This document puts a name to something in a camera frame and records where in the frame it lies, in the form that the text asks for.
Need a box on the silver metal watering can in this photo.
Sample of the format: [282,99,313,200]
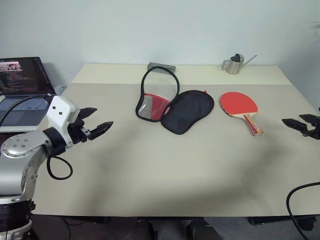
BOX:
[220,53,258,76]

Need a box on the red table tennis paddle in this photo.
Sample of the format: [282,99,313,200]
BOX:
[219,91,264,137]

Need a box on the dark rounded shape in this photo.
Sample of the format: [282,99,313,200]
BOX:
[136,218,156,240]
[186,218,221,240]

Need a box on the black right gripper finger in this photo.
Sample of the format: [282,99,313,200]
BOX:
[281,118,310,133]
[298,113,320,124]

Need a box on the red and black paddle case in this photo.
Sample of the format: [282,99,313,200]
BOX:
[135,67,216,136]

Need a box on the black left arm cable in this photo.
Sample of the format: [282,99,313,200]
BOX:
[0,93,74,180]

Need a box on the open laptop with lit screen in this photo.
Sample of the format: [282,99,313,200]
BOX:
[0,56,57,127]

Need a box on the white side desk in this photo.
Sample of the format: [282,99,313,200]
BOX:
[0,123,43,134]

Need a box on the thin black floor cable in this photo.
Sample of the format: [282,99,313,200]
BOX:
[59,216,85,240]

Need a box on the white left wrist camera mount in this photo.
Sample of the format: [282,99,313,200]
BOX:
[46,95,77,146]

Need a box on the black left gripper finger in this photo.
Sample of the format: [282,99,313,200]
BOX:
[76,107,99,126]
[88,121,115,141]

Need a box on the grey rectangular block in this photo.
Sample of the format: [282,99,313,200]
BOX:
[147,62,177,74]

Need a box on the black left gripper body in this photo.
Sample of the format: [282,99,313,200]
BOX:
[67,118,92,145]

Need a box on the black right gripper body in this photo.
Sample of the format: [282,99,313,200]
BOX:
[301,121,320,140]

